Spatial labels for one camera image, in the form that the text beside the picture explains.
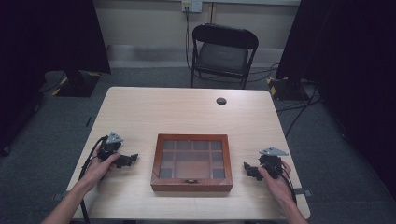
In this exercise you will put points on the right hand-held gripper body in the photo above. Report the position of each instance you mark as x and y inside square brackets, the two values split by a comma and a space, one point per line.
[270, 161]

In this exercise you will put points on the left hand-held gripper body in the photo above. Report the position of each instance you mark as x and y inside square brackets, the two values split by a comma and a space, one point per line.
[111, 146]

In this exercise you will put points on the wooden box with glass lid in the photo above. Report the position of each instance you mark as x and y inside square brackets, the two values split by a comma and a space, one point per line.
[191, 162]

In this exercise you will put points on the person's right hand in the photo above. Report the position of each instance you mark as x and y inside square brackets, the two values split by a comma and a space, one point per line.
[277, 184]

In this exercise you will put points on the person's left hand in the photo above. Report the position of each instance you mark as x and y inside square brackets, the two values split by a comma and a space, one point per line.
[100, 168]

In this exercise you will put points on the black stand base yellow tape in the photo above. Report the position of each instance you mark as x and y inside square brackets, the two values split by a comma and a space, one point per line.
[76, 84]
[286, 88]

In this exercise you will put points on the black folding chair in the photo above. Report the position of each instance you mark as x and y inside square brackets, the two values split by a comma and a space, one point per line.
[223, 54]

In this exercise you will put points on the white wall socket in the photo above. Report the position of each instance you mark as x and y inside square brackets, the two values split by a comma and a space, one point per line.
[191, 5]

